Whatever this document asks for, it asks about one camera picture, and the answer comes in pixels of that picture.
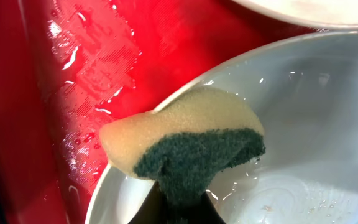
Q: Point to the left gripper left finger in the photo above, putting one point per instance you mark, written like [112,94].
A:
[154,209]

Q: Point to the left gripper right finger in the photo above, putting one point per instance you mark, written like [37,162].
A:
[203,212]

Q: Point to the green and yellow sponge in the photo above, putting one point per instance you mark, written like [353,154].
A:
[184,145]

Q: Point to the light blue plate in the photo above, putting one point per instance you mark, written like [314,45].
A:
[305,92]

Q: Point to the red plastic tray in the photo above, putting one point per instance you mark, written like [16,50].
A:
[68,67]

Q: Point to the white round plate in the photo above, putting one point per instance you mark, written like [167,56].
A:
[328,14]

